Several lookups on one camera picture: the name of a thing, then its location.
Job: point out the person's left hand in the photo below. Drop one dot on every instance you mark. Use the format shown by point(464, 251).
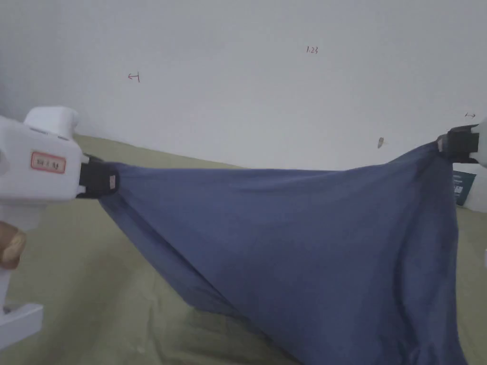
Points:
point(9, 245)

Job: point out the dark blue shirt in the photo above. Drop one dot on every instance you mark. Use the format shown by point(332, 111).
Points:
point(285, 247)

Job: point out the bed with pale green sheet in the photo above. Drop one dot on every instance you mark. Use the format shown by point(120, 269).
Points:
point(76, 247)

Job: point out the white box with green label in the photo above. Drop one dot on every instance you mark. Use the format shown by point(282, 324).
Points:
point(475, 190)

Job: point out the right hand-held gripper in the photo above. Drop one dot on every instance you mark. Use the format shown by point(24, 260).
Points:
point(483, 144)

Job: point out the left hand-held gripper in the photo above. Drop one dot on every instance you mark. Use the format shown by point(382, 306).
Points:
point(34, 182)

